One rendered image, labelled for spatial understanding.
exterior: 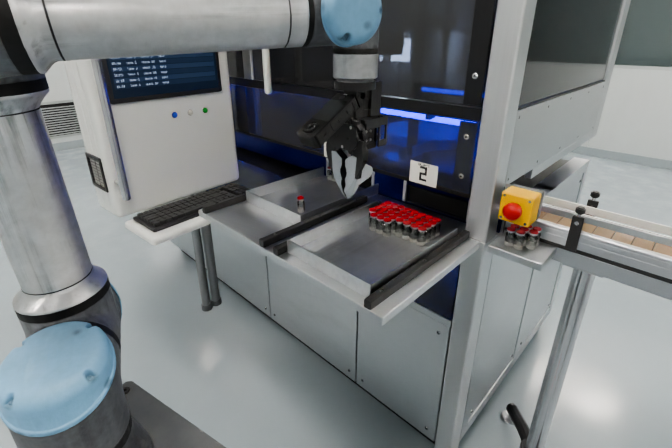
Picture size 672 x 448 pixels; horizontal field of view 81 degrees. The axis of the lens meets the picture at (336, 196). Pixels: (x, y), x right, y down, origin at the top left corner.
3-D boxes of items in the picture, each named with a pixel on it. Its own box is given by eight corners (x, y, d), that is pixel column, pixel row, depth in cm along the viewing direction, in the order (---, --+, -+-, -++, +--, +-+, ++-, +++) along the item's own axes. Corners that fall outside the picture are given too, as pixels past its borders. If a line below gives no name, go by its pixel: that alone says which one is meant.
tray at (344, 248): (376, 210, 117) (377, 199, 115) (455, 240, 100) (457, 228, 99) (287, 252, 94) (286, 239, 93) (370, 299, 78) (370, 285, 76)
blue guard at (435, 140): (150, 104, 223) (144, 71, 216) (469, 193, 98) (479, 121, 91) (149, 104, 222) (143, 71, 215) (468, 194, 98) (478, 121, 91)
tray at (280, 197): (323, 175, 146) (323, 166, 145) (378, 193, 129) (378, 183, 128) (246, 201, 124) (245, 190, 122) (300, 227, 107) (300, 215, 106)
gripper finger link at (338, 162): (364, 191, 77) (365, 146, 73) (343, 200, 73) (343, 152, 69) (352, 187, 79) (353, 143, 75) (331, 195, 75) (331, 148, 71)
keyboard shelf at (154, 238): (224, 185, 165) (224, 179, 164) (269, 202, 148) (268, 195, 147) (113, 221, 133) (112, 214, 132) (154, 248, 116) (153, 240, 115)
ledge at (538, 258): (508, 232, 108) (509, 226, 107) (559, 249, 99) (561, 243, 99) (486, 251, 98) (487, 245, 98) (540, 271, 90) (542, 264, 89)
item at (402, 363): (287, 209, 331) (281, 104, 297) (546, 326, 198) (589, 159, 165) (171, 253, 264) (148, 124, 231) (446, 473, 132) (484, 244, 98)
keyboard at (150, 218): (234, 186, 156) (233, 180, 155) (256, 195, 148) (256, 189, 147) (133, 220, 128) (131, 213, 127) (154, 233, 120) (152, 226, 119)
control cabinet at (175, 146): (215, 170, 176) (190, -29, 146) (242, 180, 164) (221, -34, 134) (94, 205, 140) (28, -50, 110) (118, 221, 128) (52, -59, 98)
